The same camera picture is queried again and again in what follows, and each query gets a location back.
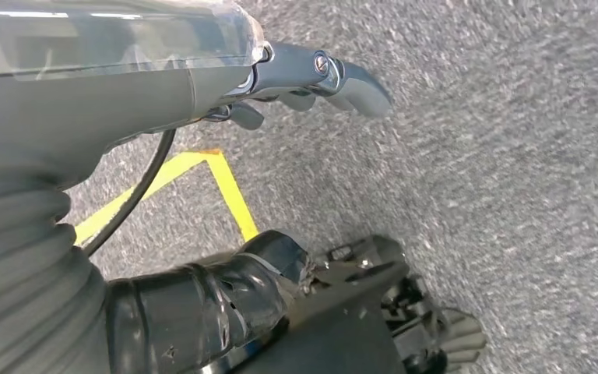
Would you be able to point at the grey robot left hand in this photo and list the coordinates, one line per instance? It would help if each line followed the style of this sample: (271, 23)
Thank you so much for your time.
(98, 103)

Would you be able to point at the yellow floor tape square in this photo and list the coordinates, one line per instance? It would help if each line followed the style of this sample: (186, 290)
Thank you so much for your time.
(233, 196)

